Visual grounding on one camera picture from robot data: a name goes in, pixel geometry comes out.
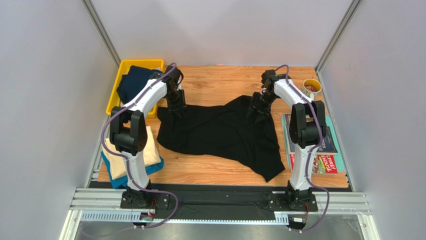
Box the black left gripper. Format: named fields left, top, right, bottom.
left=165, top=88, right=188, bottom=118

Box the black t shirt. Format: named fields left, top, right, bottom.
left=157, top=95, right=285, bottom=182

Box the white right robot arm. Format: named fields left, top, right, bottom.
left=246, top=69, right=327, bottom=193

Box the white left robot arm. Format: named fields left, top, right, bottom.
left=109, top=62, right=187, bottom=198

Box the yellow plastic bin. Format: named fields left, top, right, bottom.
left=105, top=59, right=165, bottom=116

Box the navy blue folded shirt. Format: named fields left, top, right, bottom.
left=116, top=65, right=161, bottom=104

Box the yellow rimmed mug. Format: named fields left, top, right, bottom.
left=300, top=79, right=322, bottom=100

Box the dark blue book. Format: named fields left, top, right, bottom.
left=281, top=113, right=338, bottom=155

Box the red illustrated book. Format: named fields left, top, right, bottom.
left=288, top=153, right=339, bottom=175

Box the cream folded shirt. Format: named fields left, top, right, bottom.
left=102, top=125, right=161, bottom=167

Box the teal folded shirt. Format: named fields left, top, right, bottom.
left=97, top=152, right=165, bottom=189

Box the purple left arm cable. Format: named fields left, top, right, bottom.
left=100, top=62, right=179, bottom=230

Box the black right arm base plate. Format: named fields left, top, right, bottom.
left=266, top=189, right=319, bottom=212

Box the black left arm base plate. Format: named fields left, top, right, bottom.
left=120, top=189, right=171, bottom=210

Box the left aluminium corner post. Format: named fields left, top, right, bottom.
left=81, top=0, right=121, bottom=68

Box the aluminium corner post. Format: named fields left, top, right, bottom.
left=81, top=0, right=121, bottom=68
left=315, top=0, right=363, bottom=75

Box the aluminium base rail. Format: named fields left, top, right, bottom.
left=58, top=186, right=380, bottom=240

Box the right aluminium corner post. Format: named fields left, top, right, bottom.
left=315, top=0, right=363, bottom=75

